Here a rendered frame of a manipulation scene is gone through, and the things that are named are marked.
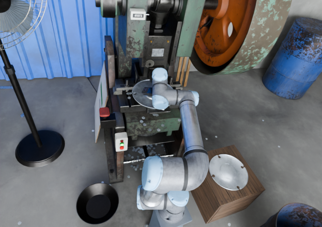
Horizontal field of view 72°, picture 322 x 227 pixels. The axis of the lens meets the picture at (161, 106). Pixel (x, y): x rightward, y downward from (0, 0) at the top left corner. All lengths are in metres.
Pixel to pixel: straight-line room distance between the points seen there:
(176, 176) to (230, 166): 1.04
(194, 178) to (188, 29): 0.80
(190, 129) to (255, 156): 1.59
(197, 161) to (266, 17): 0.68
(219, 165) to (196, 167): 0.97
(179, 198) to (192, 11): 0.94
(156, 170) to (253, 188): 1.11
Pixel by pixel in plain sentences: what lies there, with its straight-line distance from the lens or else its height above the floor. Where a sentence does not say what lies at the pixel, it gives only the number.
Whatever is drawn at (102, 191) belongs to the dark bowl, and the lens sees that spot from 1.90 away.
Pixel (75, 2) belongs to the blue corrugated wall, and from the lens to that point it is 2.47.
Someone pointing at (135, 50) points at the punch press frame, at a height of 1.11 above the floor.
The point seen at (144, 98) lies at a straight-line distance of 1.43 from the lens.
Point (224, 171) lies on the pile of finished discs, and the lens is 1.74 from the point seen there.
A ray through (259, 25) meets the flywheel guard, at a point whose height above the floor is 1.39.
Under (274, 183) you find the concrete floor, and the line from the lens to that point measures 2.37.
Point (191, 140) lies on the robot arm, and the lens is 0.89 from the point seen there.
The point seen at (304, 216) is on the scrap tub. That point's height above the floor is 0.36.
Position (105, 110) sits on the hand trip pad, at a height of 0.76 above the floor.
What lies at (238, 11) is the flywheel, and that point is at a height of 1.36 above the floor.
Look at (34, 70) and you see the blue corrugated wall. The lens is 2.89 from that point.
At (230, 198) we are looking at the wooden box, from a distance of 1.67.
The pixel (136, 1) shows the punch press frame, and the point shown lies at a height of 1.37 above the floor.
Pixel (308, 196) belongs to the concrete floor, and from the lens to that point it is 2.49.
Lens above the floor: 1.74
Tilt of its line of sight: 43 degrees down
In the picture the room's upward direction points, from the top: 11 degrees clockwise
